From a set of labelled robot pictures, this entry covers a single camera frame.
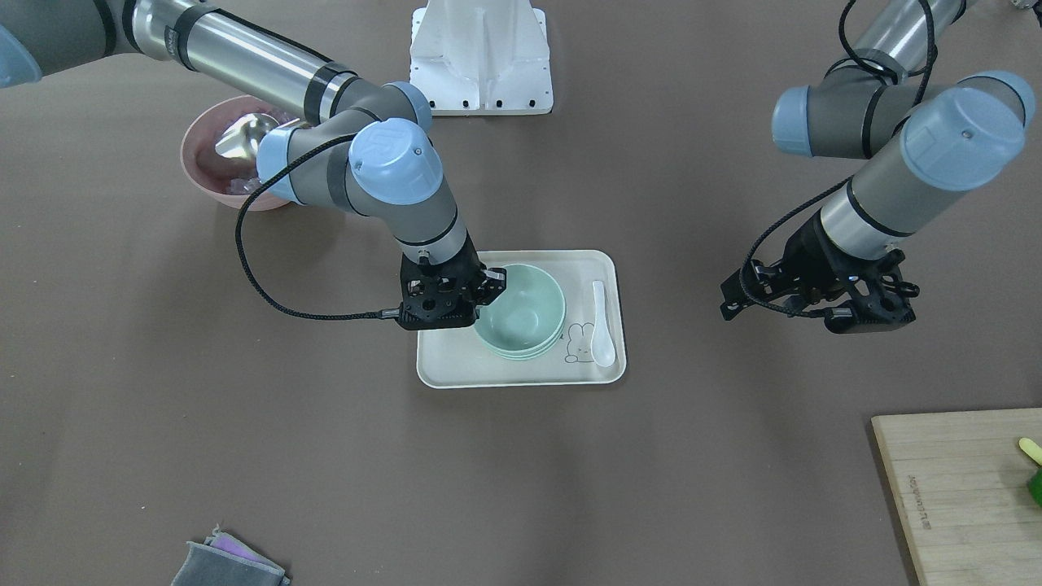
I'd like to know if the pink bowl with ice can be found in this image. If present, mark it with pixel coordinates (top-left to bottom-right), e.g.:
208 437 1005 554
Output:
180 95 295 210

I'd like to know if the green lime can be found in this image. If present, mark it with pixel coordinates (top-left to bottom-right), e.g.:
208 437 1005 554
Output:
1026 467 1042 507

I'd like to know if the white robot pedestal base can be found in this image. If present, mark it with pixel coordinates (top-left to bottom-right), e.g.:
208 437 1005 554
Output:
410 1 554 116

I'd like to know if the grey cleaning cloth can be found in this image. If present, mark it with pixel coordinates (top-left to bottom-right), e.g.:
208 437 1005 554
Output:
171 543 291 585

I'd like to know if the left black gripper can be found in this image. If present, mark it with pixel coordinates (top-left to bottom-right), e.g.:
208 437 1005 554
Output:
720 215 920 334

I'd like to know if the wooden cutting board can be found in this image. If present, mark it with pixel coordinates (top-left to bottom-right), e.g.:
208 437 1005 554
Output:
871 408 1041 585

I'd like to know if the white ceramic spoon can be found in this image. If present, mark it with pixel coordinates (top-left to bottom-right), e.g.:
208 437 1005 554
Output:
589 280 615 368

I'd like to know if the green bowl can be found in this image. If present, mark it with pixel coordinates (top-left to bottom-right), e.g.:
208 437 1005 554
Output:
480 335 561 361
490 345 554 362
473 264 567 350

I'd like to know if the green bowl on tray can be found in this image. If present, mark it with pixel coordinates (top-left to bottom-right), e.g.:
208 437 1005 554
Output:
490 345 554 362

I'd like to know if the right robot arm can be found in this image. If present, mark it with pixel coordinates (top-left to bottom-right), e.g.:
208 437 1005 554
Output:
1 1 507 329

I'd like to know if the metal ice scoop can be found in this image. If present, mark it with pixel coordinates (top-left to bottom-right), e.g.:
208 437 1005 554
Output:
213 112 301 172

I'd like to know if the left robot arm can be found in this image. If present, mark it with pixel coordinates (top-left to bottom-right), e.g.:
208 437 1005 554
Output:
720 1 1037 334

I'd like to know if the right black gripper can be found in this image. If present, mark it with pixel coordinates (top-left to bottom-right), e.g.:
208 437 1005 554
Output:
381 243 507 331

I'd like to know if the yellow plastic knife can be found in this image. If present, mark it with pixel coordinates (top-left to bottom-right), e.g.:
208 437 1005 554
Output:
1018 437 1042 467

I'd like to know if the cream rabbit tray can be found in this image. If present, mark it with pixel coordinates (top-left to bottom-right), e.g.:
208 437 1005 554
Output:
417 250 628 389

